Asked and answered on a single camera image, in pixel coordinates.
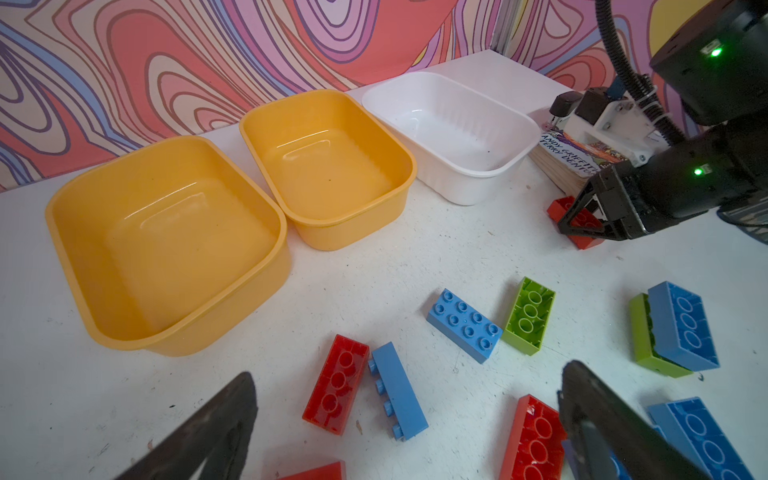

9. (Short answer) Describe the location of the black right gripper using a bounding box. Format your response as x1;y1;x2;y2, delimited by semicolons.
557;128;767;242

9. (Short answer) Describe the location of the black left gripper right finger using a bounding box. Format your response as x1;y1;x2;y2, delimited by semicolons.
558;360;708;479

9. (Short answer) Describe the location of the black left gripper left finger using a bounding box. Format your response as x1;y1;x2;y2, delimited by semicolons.
119;371;258;479

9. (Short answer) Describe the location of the red lego brick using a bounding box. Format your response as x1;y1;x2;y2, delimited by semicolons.
547;196;604;250
280;461;346;480
498;395;567;480
302;334;370;436

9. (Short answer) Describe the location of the green lego brick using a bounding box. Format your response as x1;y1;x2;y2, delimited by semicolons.
502;277;556;355

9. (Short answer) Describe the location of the blue lego brick studs up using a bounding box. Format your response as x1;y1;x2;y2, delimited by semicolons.
427;289;502;364

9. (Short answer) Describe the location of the blue lego brick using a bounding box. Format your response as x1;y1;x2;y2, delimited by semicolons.
368;342;428;441
646;397;753;480

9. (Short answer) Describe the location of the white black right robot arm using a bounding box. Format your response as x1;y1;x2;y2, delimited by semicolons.
550;1;767;241

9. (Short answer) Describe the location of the green lego under blue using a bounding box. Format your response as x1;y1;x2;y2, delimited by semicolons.
629;293;693;378

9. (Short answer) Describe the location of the blue lego on green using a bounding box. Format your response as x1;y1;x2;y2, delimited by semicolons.
647;281;720;372

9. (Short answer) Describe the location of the white plastic container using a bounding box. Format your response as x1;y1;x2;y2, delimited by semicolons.
362;72;541;206

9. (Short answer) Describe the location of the yellow left plastic container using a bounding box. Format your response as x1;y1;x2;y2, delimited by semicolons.
45;136;291;357

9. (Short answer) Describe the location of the yellow plastic container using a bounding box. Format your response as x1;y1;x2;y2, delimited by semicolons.
239;90;418;251
45;136;291;357

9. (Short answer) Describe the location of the yellow middle plastic container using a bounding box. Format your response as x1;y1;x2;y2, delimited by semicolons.
239;90;418;251

